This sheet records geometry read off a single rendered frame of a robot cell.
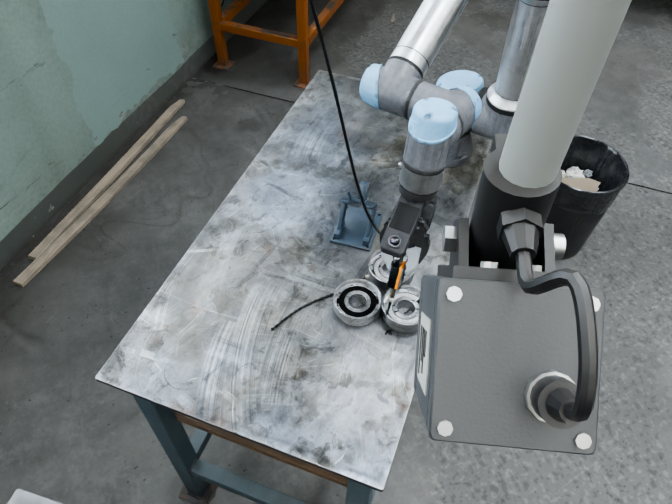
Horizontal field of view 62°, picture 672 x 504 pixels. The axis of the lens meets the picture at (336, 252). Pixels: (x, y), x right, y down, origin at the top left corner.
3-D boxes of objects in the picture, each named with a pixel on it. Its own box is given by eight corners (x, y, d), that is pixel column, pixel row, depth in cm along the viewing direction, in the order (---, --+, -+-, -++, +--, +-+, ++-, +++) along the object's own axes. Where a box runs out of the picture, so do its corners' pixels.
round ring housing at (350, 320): (333, 329, 118) (333, 318, 115) (332, 289, 125) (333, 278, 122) (382, 329, 119) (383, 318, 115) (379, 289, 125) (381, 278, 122)
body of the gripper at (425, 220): (432, 225, 111) (445, 175, 103) (421, 251, 105) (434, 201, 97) (396, 214, 113) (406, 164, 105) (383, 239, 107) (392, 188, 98)
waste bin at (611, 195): (585, 276, 231) (629, 202, 199) (505, 253, 238) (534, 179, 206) (591, 220, 252) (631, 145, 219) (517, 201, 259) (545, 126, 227)
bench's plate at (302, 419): (382, 494, 99) (383, 490, 97) (97, 382, 112) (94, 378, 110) (499, 115, 172) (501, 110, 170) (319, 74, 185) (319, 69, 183)
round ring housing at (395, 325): (391, 341, 117) (393, 331, 114) (373, 302, 123) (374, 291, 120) (436, 327, 119) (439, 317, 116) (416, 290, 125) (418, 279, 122)
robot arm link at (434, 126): (469, 104, 91) (448, 124, 86) (454, 160, 99) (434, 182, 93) (427, 89, 94) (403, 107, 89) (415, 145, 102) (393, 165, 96)
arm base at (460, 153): (425, 128, 164) (430, 99, 156) (476, 140, 161) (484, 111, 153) (412, 159, 155) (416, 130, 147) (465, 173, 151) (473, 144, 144)
